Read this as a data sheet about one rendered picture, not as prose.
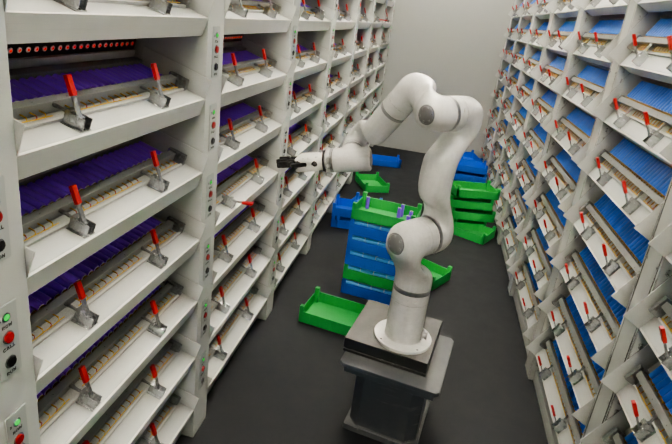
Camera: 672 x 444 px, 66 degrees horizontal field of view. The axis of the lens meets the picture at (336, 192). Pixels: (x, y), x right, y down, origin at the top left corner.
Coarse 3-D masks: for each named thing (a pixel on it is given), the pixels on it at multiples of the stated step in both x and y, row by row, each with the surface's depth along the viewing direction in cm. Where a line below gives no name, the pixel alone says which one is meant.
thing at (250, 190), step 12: (252, 156) 207; (264, 156) 206; (264, 168) 204; (276, 168) 207; (240, 180) 185; (264, 180) 194; (228, 192) 173; (240, 192) 177; (252, 192) 181; (240, 204) 169; (216, 216) 149; (228, 216) 161; (216, 228) 153
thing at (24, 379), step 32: (0, 0) 66; (0, 32) 66; (0, 64) 67; (0, 96) 68; (0, 128) 69; (0, 160) 70; (0, 288) 74; (32, 352) 83; (0, 384) 78; (32, 384) 85; (0, 416) 79; (32, 416) 86
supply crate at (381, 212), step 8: (360, 200) 258; (376, 200) 262; (384, 200) 260; (352, 208) 246; (360, 208) 260; (376, 208) 263; (384, 208) 262; (392, 208) 260; (408, 208) 258; (416, 208) 256; (352, 216) 247; (360, 216) 245; (368, 216) 244; (376, 216) 243; (384, 216) 242; (392, 216) 255; (416, 216) 256; (384, 224) 243; (392, 224) 241
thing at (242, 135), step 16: (224, 112) 179; (240, 112) 185; (256, 112) 192; (272, 112) 199; (224, 128) 163; (240, 128) 173; (256, 128) 183; (272, 128) 191; (224, 144) 158; (240, 144) 164; (256, 144) 176; (224, 160) 149
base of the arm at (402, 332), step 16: (400, 304) 163; (416, 304) 162; (384, 320) 179; (400, 320) 164; (416, 320) 164; (384, 336) 170; (400, 336) 166; (416, 336) 166; (400, 352) 163; (416, 352) 164
